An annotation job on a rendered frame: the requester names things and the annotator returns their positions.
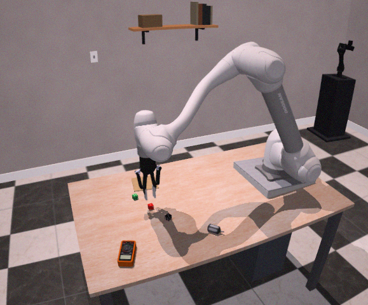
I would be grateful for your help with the orange digital multimeter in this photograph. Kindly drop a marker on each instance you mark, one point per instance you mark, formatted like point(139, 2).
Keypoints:
point(127, 253)

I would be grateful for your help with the tan mat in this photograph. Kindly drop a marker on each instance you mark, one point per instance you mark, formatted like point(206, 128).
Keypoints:
point(136, 185)

